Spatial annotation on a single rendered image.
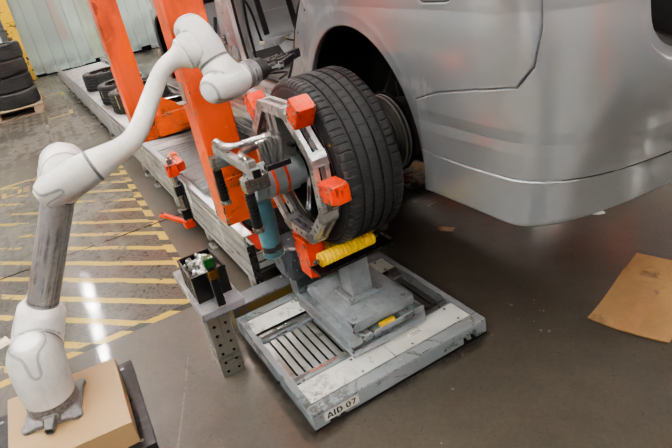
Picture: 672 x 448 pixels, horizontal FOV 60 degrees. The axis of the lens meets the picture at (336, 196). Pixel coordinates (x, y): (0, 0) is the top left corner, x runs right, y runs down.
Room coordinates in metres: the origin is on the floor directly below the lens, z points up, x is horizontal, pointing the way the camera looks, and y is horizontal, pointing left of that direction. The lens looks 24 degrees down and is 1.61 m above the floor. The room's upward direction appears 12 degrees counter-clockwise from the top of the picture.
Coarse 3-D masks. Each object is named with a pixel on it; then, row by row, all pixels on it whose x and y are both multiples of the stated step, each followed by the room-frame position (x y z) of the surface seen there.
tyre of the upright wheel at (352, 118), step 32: (288, 96) 2.09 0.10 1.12; (320, 96) 1.95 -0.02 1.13; (352, 96) 1.96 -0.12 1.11; (320, 128) 1.89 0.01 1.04; (352, 128) 1.87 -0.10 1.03; (384, 128) 1.90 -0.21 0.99; (352, 160) 1.81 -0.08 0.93; (384, 160) 1.85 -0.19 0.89; (352, 192) 1.80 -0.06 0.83; (384, 192) 1.86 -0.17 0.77; (352, 224) 1.83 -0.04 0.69; (384, 224) 1.99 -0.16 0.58
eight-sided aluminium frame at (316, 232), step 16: (272, 96) 2.15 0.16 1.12; (256, 112) 2.18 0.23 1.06; (272, 112) 2.03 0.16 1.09; (256, 128) 2.23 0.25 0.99; (288, 128) 1.93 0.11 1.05; (304, 128) 1.91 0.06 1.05; (304, 144) 1.85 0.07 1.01; (320, 144) 1.86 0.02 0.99; (320, 160) 1.82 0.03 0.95; (288, 192) 2.23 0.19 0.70; (320, 208) 1.83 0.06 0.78; (336, 208) 1.82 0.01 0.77; (288, 224) 2.13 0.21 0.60; (304, 224) 2.10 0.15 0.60; (320, 224) 1.84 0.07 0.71; (320, 240) 1.95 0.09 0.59
